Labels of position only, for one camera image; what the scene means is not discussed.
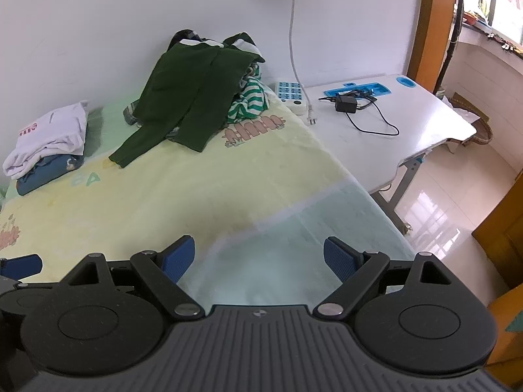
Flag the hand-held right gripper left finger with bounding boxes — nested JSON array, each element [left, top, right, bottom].
[[57, 235, 203, 321]]

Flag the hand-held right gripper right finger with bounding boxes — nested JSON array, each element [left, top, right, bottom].
[[312, 236, 456, 320]]

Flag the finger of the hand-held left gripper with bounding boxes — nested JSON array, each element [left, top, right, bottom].
[[0, 254, 43, 280]]

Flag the green cardigan with white stripes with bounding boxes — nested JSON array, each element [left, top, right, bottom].
[[108, 28, 266, 169]]

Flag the blue folded garment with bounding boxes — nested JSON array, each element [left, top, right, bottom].
[[15, 153, 84, 196]]

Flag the white folded shirt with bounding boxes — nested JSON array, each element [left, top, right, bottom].
[[2, 100, 91, 179]]

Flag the white desk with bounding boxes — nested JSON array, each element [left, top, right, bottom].
[[304, 73, 478, 235]]

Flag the black power adapter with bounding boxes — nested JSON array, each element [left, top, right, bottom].
[[335, 93, 358, 114]]

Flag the green white striped garment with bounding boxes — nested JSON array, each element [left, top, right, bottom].
[[227, 63, 270, 125]]

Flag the wooden wardrobe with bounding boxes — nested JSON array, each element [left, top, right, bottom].
[[472, 163, 523, 376]]

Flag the white power strip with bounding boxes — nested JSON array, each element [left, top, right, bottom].
[[273, 81, 308, 115]]

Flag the blue desk tray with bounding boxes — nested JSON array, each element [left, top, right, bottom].
[[324, 83, 389, 96]]

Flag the wicker basket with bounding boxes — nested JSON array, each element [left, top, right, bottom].
[[445, 108, 494, 154]]

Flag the window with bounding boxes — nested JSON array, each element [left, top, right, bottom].
[[462, 0, 523, 58]]

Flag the black adapter cable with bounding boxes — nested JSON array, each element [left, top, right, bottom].
[[318, 90, 400, 136]]

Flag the white power cable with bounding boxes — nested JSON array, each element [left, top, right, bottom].
[[288, 0, 319, 126]]

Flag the black hanging cable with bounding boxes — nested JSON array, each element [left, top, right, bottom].
[[433, 0, 466, 94]]

